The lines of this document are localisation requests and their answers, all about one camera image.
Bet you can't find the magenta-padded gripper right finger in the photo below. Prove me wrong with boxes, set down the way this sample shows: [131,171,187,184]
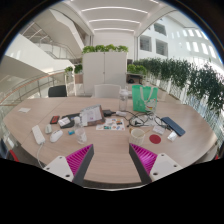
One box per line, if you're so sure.
[128,143,184,185]

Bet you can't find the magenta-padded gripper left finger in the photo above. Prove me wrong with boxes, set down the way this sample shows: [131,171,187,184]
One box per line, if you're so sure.
[43,143,95,187]

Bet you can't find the clear plastic water bottle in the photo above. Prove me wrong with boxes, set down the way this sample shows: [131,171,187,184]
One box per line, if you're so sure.
[73,116,88,145]

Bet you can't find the flat round red coaster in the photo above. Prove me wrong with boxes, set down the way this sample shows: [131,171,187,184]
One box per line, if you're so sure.
[148,133,162,145]

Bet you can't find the small white packet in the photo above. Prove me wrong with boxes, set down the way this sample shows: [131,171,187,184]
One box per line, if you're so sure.
[167,130,179,142]

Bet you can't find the white computer mouse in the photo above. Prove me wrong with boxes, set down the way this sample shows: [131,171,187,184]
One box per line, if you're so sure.
[49,129,64,144]

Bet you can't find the white power strip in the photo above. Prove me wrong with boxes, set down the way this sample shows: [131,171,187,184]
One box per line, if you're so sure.
[31,124,46,168]

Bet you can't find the dark blue keyboard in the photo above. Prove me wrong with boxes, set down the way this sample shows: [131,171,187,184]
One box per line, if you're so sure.
[160,116,186,137]

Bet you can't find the white printed card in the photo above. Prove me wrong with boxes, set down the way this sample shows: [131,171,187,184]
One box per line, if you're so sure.
[57,116,72,128]

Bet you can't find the black notebook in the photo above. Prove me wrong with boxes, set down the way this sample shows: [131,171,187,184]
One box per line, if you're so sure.
[59,112,83,130]

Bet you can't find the open booklet with brown cover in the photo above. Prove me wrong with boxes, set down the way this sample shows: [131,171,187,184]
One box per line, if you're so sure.
[79,104,106,128]

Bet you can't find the colourful sticker sheet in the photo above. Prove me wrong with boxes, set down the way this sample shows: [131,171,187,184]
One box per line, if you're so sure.
[95,117,126,132]

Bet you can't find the green tote bag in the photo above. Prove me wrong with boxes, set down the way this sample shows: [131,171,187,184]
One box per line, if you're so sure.
[131,84,159,114]

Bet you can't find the black power adapter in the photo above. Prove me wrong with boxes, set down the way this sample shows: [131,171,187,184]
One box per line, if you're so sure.
[102,109,117,118]

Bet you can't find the black office chair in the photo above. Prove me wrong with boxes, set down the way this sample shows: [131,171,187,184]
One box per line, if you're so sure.
[47,84,68,98]

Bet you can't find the tall clear tumbler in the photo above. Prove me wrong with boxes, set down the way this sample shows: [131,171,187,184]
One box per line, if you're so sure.
[118,87,130,113]

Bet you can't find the row of dark green trees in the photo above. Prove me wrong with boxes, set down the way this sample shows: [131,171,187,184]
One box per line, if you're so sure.
[133,58,224,114]

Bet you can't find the small potted plants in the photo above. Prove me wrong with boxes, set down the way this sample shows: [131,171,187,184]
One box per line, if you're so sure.
[64,63,84,75]

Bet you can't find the planter with green shrubs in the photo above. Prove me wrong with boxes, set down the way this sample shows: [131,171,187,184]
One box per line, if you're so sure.
[127,63,148,76]

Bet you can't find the white cabinet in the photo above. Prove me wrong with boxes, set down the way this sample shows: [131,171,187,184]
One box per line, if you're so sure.
[82,51,128,96]

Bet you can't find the bushy light green plants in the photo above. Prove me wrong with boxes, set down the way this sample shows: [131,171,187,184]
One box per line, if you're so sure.
[82,44,129,55]

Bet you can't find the ceiling light strips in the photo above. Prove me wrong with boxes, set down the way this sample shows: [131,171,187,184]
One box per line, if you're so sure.
[81,0,161,33]

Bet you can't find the tangled black cables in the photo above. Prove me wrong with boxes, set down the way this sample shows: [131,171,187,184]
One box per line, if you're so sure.
[125,110,168,129]

